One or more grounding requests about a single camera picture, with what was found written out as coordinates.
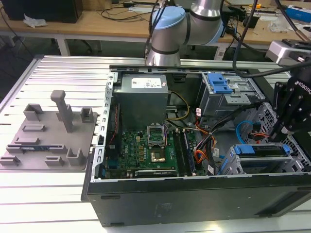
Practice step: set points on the large black box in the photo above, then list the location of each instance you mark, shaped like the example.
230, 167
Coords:
41, 9

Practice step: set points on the crumpled white plastic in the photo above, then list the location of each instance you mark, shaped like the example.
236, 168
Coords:
35, 20

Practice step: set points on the CPU socket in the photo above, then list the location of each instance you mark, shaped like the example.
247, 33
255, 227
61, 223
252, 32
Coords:
156, 136

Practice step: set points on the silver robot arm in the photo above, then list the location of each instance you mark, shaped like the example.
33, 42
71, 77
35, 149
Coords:
170, 31

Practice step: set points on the green motherboard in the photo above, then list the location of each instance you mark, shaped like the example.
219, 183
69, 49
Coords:
133, 150

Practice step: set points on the black PC case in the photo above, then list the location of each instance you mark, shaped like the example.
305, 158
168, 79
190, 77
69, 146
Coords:
170, 201

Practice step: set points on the grey power supply unit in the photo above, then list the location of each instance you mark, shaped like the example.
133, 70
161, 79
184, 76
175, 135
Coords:
138, 104

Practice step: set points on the square chipset chip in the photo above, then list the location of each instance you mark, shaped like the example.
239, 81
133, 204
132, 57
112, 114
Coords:
158, 156

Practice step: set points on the grey parts rack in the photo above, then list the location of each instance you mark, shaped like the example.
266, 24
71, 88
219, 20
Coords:
48, 136

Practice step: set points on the blue cardboard box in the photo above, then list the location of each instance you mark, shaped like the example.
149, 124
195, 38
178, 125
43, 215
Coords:
298, 12

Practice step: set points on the wooden desk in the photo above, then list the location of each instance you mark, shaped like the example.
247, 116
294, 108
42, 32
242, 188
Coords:
97, 29

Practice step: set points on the black RAM slot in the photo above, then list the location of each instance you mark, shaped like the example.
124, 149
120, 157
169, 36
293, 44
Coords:
183, 155
177, 153

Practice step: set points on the silver camera box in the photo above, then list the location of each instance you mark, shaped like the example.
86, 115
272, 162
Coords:
279, 52

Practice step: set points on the hard disk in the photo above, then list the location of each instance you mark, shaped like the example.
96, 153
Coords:
245, 150

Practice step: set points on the metal disk bay cage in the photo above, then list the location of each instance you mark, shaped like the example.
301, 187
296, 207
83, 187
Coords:
267, 114

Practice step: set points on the silver optical drive cage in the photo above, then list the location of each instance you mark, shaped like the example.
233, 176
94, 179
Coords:
213, 104

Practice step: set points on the blue plastic cage latch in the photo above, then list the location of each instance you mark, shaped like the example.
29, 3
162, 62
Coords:
218, 83

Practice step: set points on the RAM stick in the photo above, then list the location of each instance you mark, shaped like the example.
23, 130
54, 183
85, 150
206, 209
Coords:
31, 147

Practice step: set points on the black graphics card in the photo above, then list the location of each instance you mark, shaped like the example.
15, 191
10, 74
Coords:
155, 173

